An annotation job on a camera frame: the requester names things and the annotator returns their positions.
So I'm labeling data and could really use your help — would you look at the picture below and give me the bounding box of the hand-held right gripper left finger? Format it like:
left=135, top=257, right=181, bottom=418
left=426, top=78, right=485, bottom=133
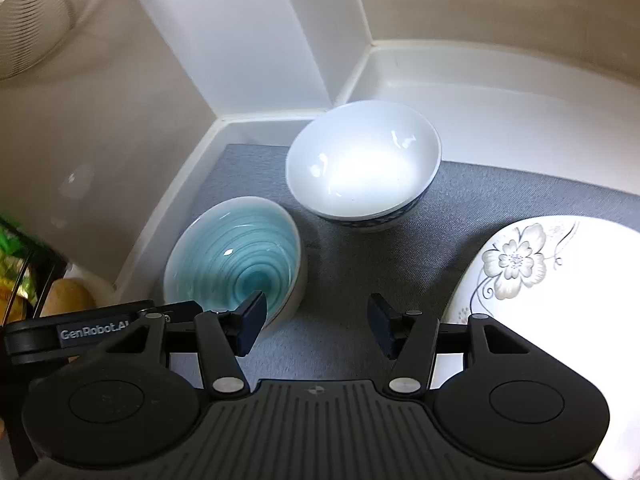
left=82, top=290, right=268, bottom=398

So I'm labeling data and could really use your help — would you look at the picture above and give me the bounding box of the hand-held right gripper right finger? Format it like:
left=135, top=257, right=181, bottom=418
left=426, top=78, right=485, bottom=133
left=367, top=294, right=551, bottom=398

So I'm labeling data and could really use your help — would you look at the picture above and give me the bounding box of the teal spiral bowl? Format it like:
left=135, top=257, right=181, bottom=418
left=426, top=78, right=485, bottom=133
left=164, top=196, right=308, bottom=331

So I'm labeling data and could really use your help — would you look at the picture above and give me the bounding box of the white bowl with blue pattern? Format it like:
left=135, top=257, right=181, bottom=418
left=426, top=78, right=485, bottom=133
left=285, top=100, right=442, bottom=233

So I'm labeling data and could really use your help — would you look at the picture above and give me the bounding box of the white floral plate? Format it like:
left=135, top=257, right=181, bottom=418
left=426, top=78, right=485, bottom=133
left=440, top=216, right=640, bottom=476

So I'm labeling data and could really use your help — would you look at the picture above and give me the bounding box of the wooden cutting board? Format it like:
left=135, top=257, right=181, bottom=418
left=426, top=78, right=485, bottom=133
left=42, top=277, right=98, bottom=318

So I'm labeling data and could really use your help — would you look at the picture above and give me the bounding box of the grey dish mat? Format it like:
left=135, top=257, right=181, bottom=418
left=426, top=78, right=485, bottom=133
left=167, top=142, right=640, bottom=391

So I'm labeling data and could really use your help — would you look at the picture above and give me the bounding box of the yellow green snack packet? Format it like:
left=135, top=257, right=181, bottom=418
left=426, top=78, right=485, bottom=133
left=0, top=215, right=41, bottom=311

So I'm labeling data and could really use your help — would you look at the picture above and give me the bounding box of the metal mesh strainer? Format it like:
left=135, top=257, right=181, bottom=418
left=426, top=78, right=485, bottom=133
left=0, top=0, right=108, bottom=81

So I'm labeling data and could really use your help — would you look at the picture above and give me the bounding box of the black wire rack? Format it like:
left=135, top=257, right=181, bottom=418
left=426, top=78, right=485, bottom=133
left=0, top=212, right=68, bottom=321

